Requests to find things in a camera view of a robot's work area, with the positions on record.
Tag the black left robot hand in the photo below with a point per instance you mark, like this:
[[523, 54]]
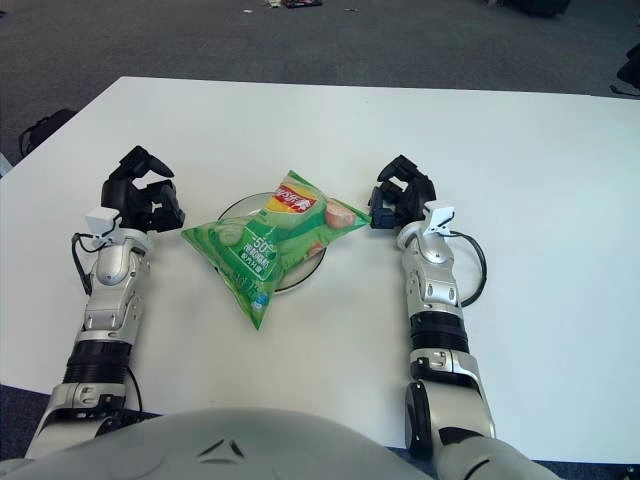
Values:
[[145, 205]]

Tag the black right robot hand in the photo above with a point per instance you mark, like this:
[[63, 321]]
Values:
[[410, 200]]

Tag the green potato chips bag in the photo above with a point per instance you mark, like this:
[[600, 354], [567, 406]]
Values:
[[260, 245]]

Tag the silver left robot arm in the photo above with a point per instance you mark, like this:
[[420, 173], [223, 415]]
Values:
[[112, 270]]

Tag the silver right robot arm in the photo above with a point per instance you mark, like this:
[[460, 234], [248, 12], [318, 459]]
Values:
[[435, 290]]

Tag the white plate with black rim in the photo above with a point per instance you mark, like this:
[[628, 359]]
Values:
[[305, 270]]

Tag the white right wrist sensor box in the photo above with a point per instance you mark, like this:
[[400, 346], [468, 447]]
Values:
[[440, 217]]

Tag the white wrist sensor box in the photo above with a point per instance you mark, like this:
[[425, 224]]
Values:
[[102, 221], [440, 217]]

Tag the white left wrist sensor box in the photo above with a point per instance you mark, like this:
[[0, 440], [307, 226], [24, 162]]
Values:
[[102, 221]]

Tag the black backpack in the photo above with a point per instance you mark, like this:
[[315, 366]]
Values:
[[42, 130]]

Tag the electronics clutter on floor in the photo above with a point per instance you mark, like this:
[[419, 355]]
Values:
[[297, 3]]

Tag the large black bag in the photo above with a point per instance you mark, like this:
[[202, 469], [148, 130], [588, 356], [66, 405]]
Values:
[[540, 7]]

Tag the grey robot torso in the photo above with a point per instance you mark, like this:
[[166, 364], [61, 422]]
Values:
[[250, 450]]

